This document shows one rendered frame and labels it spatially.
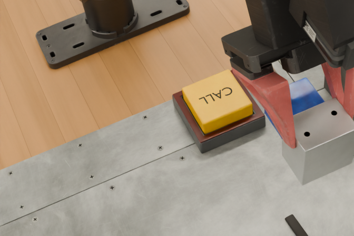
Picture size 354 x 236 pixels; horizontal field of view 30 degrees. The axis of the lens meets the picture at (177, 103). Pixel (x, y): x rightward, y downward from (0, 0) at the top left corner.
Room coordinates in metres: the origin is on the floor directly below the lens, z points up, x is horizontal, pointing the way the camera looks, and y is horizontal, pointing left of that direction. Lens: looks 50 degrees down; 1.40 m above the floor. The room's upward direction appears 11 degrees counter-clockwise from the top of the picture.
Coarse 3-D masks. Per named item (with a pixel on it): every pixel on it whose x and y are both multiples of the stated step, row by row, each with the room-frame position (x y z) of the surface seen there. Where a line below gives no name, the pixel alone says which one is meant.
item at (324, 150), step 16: (304, 80) 0.37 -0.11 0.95; (304, 96) 0.35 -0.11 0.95; (320, 96) 0.35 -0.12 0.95; (304, 112) 0.33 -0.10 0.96; (320, 112) 0.32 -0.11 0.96; (336, 112) 0.32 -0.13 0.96; (304, 128) 0.31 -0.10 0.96; (320, 128) 0.31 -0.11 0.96; (336, 128) 0.31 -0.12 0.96; (352, 128) 0.30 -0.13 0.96; (304, 144) 0.30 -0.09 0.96; (320, 144) 0.29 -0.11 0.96; (336, 144) 0.30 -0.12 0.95; (352, 144) 0.30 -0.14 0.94; (288, 160) 0.31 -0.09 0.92; (304, 160) 0.29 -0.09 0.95; (320, 160) 0.29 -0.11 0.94; (336, 160) 0.30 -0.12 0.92; (304, 176) 0.29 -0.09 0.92; (320, 176) 0.30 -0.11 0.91
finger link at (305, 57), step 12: (300, 48) 0.32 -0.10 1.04; (312, 48) 0.32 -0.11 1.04; (288, 60) 0.32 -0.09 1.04; (300, 60) 0.32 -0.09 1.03; (312, 60) 0.32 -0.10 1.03; (324, 60) 0.32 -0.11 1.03; (288, 72) 0.32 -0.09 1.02; (300, 72) 0.31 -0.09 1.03; (324, 72) 0.36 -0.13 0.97; (336, 72) 0.35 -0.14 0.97; (348, 72) 0.33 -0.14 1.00; (336, 84) 0.34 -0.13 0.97; (348, 84) 0.32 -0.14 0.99; (336, 96) 0.34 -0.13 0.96; (348, 96) 0.32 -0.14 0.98; (348, 108) 0.32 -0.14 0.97
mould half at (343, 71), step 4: (344, 72) 0.44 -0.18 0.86; (324, 76) 0.48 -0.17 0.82; (344, 76) 0.44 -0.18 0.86; (324, 80) 0.48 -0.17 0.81; (344, 80) 0.44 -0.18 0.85; (324, 84) 0.48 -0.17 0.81; (344, 84) 0.44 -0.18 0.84; (328, 88) 0.47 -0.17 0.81; (344, 88) 0.44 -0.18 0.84; (328, 92) 0.47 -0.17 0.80
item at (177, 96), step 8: (232, 72) 0.51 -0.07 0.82; (176, 96) 0.49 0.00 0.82; (248, 96) 0.47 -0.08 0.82; (184, 104) 0.48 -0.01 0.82; (256, 104) 0.46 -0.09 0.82; (184, 112) 0.46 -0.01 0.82; (256, 112) 0.44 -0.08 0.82; (192, 120) 0.45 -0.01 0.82; (240, 120) 0.44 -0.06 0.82; (248, 120) 0.44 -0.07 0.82; (192, 128) 0.44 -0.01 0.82; (224, 128) 0.43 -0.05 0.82; (232, 128) 0.43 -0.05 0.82; (200, 136) 0.43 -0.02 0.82; (208, 136) 0.43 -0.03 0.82
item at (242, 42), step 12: (228, 36) 0.37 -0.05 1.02; (240, 36) 0.36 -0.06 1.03; (252, 36) 0.36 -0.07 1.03; (228, 48) 0.36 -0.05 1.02; (240, 48) 0.34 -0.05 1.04; (252, 48) 0.33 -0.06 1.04; (264, 48) 0.33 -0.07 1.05; (288, 48) 0.32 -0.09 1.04; (252, 60) 0.32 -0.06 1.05; (264, 60) 0.32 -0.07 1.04; (276, 60) 0.32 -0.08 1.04
